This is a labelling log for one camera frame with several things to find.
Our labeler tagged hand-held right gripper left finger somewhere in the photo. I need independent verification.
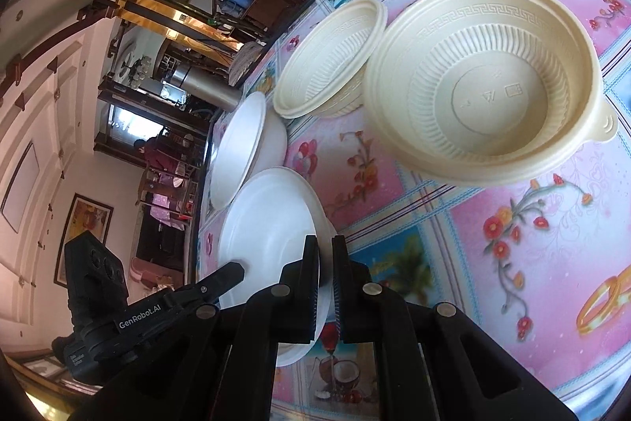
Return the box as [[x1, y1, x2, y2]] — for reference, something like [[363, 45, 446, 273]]
[[66, 234, 323, 421]]

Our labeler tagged printed fruit pattern tablecloth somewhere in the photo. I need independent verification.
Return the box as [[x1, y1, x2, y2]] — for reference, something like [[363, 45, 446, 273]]
[[197, 0, 631, 421]]

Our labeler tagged white foam bowl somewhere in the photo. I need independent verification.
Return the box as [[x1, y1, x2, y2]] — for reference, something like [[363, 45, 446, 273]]
[[217, 167, 338, 369], [209, 92, 288, 211]]

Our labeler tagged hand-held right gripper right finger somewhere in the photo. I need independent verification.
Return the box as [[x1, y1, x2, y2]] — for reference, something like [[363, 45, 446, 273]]
[[331, 234, 577, 421]]

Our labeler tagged blue water bottle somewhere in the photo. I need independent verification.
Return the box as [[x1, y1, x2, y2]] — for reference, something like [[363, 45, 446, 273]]
[[222, 0, 253, 18]]

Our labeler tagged black low cabinet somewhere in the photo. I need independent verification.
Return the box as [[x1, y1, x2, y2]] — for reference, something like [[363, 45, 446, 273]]
[[135, 214, 190, 264]]

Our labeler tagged slim steel flask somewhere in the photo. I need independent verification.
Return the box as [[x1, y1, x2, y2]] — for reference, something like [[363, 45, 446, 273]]
[[168, 65, 241, 112]]

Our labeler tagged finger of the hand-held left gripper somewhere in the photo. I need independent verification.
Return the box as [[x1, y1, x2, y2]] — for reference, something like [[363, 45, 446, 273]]
[[164, 260, 246, 310]]

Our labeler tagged table with pink cloth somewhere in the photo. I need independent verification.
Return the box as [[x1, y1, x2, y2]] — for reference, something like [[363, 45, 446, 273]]
[[148, 174, 195, 225]]

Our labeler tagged gold mirrored pillar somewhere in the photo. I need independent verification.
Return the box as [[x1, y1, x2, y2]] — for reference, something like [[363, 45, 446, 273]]
[[116, 0, 247, 52]]

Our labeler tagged ceiling chandelier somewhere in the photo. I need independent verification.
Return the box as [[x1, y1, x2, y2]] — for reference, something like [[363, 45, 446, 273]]
[[118, 51, 153, 81]]

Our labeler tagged cream plastic bowl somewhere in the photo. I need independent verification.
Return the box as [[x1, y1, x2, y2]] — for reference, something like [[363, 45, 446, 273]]
[[273, 0, 388, 120], [362, 0, 618, 188]]

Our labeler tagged ceiling light panel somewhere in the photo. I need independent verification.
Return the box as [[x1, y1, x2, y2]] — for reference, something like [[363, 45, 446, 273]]
[[0, 142, 40, 234]]

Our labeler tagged pink patterned sofa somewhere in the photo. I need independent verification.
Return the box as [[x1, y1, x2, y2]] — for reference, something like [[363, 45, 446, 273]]
[[129, 256, 173, 291]]

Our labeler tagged framed wall picture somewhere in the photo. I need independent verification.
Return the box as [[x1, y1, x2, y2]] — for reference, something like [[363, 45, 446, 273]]
[[54, 193, 115, 288]]

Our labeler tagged striped cushion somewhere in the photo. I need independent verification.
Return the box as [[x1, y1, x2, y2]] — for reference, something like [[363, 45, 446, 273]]
[[228, 40, 267, 87]]

